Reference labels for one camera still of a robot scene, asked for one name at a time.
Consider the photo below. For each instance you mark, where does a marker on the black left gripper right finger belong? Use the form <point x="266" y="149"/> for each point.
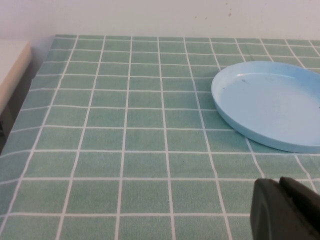
<point x="305" y="207"/>

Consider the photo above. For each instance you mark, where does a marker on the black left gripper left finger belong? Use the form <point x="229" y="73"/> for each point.
<point x="270" y="215"/>

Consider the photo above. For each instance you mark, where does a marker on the light blue plastic plate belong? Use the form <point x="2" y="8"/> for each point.
<point x="270" y="107"/>

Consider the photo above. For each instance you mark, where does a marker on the green checked tablecloth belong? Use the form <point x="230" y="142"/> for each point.
<point x="125" y="140"/>

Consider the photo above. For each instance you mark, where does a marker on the cream white side table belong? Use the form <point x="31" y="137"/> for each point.
<point x="11" y="65"/>

